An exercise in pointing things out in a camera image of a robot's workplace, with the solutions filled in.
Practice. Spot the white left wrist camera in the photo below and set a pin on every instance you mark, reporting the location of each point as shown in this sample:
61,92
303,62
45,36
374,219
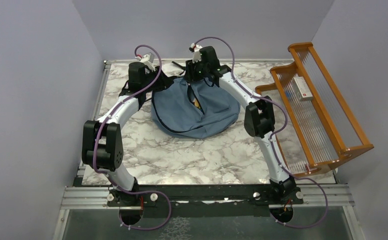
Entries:
147,60

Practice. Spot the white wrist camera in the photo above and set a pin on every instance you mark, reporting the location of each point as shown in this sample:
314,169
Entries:
195,49
147,60

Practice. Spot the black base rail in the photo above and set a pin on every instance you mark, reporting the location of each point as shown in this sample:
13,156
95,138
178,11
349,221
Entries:
185,200

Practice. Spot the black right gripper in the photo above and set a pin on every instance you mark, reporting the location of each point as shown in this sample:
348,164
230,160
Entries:
188,74

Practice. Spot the wooden wire rack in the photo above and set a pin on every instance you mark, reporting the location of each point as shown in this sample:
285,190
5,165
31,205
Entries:
326,127

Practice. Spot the white red small box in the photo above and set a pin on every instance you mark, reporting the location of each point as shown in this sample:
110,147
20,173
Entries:
302,89

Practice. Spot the blue student backpack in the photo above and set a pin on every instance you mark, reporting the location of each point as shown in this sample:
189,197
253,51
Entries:
174,112

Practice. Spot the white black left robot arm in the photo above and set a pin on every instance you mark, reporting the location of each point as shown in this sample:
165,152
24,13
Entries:
102,145

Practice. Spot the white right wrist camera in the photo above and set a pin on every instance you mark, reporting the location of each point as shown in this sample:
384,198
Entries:
195,49

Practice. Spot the orange highlighter marker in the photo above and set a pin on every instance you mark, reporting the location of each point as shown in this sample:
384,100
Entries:
197,104

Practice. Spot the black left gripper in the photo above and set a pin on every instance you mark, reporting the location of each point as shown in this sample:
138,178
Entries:
163,82

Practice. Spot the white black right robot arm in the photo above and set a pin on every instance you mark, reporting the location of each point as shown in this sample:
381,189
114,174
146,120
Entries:
259,117

